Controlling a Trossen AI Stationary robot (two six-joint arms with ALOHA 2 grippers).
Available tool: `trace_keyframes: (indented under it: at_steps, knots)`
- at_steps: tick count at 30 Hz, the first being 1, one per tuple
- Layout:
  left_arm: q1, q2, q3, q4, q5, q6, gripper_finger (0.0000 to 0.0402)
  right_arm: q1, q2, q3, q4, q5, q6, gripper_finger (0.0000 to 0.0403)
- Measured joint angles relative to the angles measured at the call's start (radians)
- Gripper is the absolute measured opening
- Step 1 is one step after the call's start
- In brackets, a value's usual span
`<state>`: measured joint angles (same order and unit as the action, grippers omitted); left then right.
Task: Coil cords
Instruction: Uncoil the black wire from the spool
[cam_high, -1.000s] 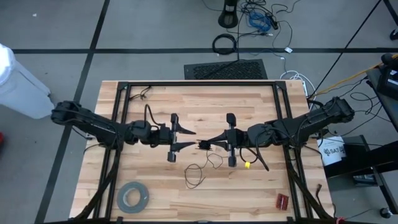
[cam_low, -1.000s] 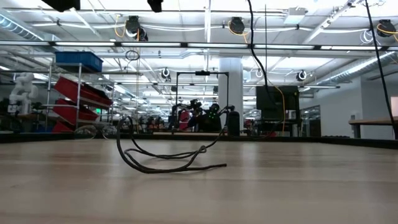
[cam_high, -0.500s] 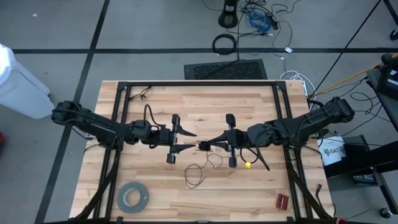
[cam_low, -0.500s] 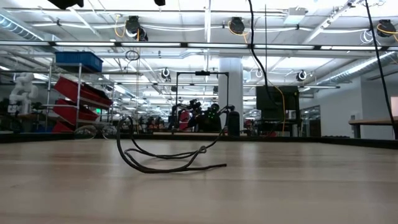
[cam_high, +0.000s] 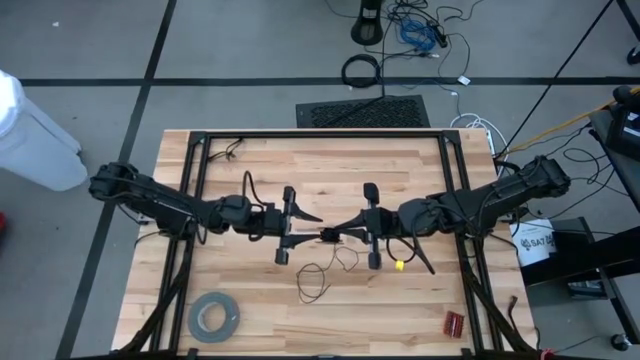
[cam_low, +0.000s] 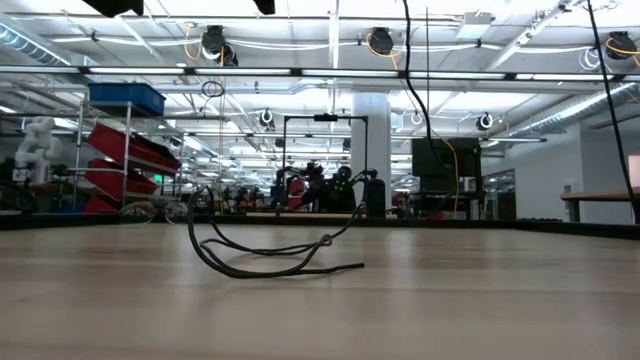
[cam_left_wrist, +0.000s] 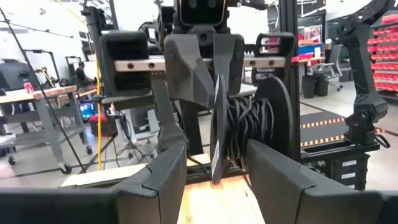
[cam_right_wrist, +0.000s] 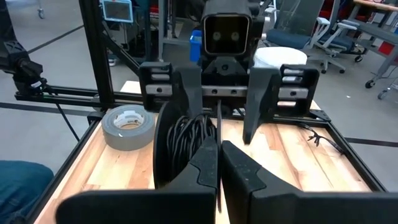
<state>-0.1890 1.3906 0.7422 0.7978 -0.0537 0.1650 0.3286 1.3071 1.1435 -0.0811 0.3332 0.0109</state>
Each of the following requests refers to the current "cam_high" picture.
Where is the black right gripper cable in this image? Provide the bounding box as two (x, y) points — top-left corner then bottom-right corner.
(384, 234), (436, 275)

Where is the black power strip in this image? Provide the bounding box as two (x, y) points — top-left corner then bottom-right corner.
(427, 19), (450, 50)

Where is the white power strip with cable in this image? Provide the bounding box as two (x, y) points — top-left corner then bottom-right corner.
(448, 113), (510, 180)

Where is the black aluminium table frame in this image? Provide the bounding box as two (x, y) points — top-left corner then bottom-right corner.
(112, 129), (539, 360)

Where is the grey duct tape roll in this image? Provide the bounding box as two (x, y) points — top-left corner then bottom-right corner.
(187, 291), (241, 344)

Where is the yellow floor cable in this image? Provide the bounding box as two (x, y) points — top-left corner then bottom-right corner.
(504, 85), (640, 154)

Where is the coiled blue cable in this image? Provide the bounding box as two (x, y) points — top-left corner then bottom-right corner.
(399, 18), (437, 52)

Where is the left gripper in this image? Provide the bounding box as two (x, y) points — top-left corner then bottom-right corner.
(249, 185), (327, 267)

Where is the black electronic device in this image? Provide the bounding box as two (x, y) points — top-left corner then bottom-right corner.
(612, 84), (640, 161)

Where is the small black cable bundle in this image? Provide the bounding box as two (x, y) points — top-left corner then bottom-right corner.
(206, 137), (246, 163)

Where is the black hanging cable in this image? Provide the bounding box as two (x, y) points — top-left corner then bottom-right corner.
(493, 0), (615, 160)

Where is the black equipment cart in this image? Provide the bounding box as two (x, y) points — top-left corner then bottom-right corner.
(519, 107), (640, 346)

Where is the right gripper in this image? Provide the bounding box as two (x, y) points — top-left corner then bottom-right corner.
(333, 182), (402, 271)

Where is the brown cable with plug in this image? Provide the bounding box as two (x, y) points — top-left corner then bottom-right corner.
(506, 294), (521, 331)

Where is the thin dark cord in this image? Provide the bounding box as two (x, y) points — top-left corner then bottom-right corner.
(295, 243), (360, 305)

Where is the red connector block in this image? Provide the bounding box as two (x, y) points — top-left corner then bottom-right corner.
(442, 310), (466, 340)

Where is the coiled black floor cable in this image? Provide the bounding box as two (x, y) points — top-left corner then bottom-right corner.
(340, 53), (382, 90)

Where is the black floor mat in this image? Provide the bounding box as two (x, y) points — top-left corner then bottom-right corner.
(295, 94), (432, 129)

